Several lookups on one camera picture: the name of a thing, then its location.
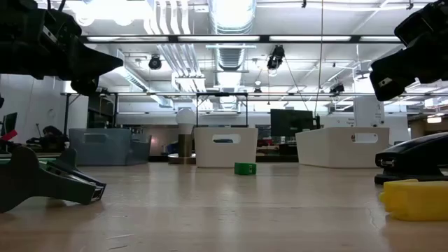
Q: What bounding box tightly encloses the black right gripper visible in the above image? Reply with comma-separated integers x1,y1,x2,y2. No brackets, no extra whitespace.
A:
370,0,448,102

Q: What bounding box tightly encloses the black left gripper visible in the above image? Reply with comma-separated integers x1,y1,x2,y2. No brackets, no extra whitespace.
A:
33,8,124,95

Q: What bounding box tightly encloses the black stapler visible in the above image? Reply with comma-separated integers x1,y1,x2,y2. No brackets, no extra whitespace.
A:
374,132,448,186

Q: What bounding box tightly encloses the yellow mini stapler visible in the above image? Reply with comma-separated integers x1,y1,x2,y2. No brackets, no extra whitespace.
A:
379,178,448,222

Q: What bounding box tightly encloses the green mini stapler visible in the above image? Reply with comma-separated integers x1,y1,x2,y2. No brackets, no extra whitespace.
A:
234,162,258,176

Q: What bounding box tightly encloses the grey translucent plastic bin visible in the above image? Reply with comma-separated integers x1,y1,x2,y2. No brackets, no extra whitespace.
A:
68,127,153,167

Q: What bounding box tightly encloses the person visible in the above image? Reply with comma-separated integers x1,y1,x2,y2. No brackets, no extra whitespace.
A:
26,125,70,153

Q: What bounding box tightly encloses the white plastic bin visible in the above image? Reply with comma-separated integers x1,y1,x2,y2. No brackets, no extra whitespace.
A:
193,126,259,169
295,126,391,169

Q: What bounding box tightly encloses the small black monitor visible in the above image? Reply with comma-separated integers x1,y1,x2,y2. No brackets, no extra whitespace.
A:
1,111,18,137

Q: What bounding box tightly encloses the white light bulb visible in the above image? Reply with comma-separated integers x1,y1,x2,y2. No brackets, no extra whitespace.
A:
175,107,197,136

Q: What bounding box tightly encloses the large black monitor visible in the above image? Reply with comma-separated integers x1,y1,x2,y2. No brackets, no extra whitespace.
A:
269,108,315,138

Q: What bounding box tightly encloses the metal bulb stand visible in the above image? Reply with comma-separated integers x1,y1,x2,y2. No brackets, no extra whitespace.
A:
167,134,197,165

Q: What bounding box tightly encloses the black overhead light bar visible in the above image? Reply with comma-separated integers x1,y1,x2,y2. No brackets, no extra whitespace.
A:
79,34,402,44

